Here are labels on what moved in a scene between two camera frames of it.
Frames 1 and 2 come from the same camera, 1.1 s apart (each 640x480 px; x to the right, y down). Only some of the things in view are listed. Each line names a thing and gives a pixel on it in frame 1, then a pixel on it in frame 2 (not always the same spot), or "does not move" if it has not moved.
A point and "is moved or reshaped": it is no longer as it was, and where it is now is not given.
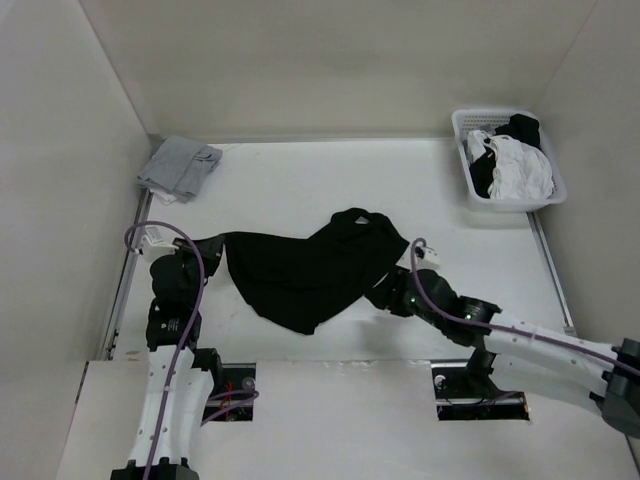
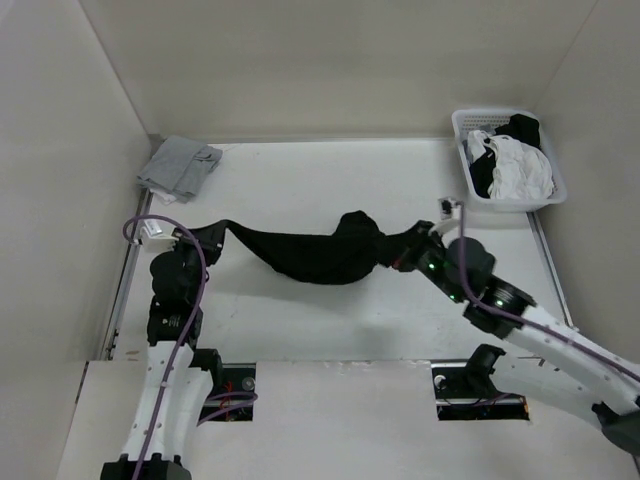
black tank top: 305,284 is moved or reshaped
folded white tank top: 166,199 does not move
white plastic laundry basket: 465,120 does not move
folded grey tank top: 177,165 does not move
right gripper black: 382,295 -> 420,235
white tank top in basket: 521,172 does not move
